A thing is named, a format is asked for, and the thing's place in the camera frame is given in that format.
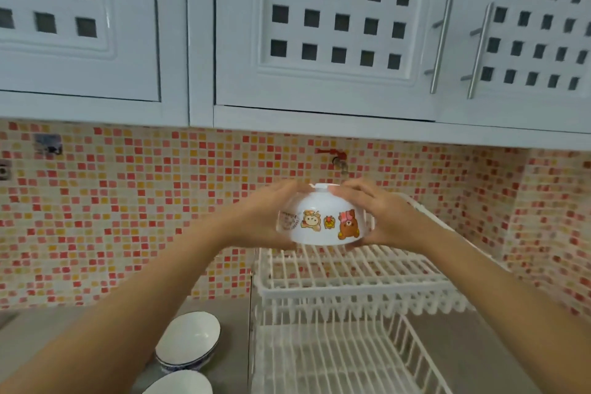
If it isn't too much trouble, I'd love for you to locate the white bowl with blue rim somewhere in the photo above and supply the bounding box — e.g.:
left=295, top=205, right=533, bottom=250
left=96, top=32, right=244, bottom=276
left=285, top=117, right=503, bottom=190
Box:
left=154, top=311, right=222, bottom=374

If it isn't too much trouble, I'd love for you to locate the silver bar cabinet handle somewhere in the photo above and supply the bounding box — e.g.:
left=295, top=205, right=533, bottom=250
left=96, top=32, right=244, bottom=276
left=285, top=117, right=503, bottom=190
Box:
left=460, top=2, right=495, bottom=100
left=424, top=0, right=455, bottom=95

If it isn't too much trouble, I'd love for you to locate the wall tap with red handle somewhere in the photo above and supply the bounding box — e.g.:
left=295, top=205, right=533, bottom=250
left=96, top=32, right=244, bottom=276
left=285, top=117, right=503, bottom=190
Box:
left=316, top=147, right=350, bottom=178

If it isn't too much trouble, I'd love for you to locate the metal wall hook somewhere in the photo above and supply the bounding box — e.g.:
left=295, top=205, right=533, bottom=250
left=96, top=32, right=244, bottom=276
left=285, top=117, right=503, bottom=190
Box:
left=34, top=133, right=64, bottom=156

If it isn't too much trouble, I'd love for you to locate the white two-tier wire dish rack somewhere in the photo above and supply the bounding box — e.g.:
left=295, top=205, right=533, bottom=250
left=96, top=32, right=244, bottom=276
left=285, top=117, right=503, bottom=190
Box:
left=248, top=192, right=511, bottom=394

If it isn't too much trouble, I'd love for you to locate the white lattice cabinet door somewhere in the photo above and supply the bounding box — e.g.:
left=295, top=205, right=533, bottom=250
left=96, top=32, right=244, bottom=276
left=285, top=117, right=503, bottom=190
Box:
left=214, top=0, right=455, bottom=122
left=439, top=0, right=591, bottom=133
left=0, top=0, right=161, bottom=102

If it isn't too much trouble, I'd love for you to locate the white wall cabinet frame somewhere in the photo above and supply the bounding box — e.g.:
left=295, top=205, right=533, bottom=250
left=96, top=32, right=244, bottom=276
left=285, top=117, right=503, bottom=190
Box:
left=0, top=0, right=591, bottom=151

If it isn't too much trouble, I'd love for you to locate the person's right hand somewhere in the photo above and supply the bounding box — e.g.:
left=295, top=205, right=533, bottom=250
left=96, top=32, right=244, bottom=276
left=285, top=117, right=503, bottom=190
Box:
left=330, top=178, right=445, bottom=254

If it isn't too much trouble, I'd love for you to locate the plain white bowl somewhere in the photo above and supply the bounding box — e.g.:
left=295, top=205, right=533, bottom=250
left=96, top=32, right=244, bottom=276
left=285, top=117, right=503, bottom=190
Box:
left=140, top=369, right=214, bottom=394

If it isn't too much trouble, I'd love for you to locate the person's left forearm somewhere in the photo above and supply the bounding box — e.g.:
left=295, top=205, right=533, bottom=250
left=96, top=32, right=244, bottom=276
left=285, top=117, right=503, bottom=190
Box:
left=0, top=216, right=243, bottom=394

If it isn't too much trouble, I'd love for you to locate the white bowl with cartoon stickers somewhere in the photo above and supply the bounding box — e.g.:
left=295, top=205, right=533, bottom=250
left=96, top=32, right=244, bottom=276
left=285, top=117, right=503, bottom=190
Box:
left=276, top=183, right=376, bottom=247

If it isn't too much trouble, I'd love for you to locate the person's left hand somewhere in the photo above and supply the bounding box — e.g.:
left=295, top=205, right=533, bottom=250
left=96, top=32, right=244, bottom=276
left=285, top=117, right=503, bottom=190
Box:
left=229, top=179, right=306, bottom=252

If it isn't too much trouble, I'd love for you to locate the person's right forearm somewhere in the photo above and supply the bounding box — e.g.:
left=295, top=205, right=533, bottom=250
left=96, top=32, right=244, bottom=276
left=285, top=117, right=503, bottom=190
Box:
left=427, top=225, right=591, bottom=394

